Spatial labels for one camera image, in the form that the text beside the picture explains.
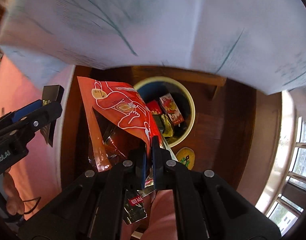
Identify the left hand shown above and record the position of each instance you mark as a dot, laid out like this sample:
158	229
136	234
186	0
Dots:
14	204

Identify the orange foil snack bag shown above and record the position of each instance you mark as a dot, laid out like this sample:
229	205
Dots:
118	119

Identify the tree pattern tablecloth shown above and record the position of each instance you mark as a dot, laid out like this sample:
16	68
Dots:
261	43

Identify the green and cream box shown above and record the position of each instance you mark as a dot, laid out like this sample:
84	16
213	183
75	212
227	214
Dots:
164	125

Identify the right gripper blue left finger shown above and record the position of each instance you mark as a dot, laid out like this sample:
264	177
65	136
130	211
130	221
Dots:
138	157

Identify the black talopn box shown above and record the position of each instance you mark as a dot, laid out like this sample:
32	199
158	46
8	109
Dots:
51	99

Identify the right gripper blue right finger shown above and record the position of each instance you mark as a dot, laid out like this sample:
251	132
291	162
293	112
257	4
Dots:
159	158

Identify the pink trouser legs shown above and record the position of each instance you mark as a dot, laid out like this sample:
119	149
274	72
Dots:
162	218

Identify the red cartoon milk carton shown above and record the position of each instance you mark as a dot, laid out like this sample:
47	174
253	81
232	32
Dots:
170	107

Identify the pink bed cover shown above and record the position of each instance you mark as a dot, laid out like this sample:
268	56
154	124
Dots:
37	176

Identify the red paper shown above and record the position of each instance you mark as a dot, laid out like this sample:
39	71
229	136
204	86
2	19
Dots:
154	107

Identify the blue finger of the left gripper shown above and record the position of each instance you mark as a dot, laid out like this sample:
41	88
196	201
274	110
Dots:
24	111

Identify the right yellow slipper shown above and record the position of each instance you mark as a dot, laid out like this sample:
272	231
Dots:
186	156

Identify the yellow rim trash bin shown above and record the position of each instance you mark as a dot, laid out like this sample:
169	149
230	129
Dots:
152	88

